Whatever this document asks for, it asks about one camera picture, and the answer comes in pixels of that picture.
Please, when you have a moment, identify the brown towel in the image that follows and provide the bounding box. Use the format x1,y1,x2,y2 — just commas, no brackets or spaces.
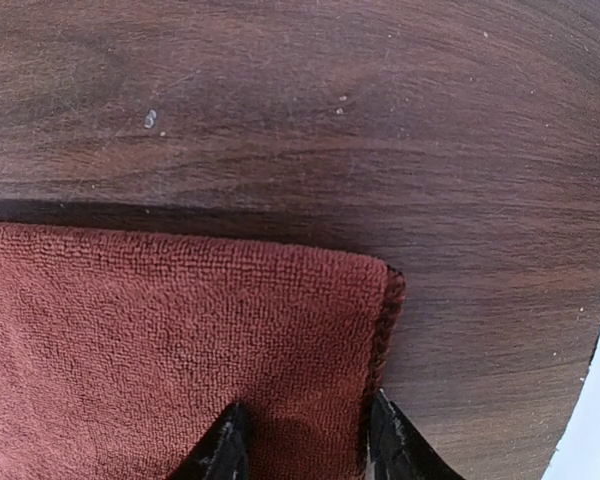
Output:
0,223,405,479

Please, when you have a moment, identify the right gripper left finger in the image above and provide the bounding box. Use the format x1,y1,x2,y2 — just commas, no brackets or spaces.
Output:
167,402,251,480

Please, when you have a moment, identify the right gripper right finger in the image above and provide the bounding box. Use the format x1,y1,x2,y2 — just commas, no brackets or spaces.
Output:
368,389,463,480

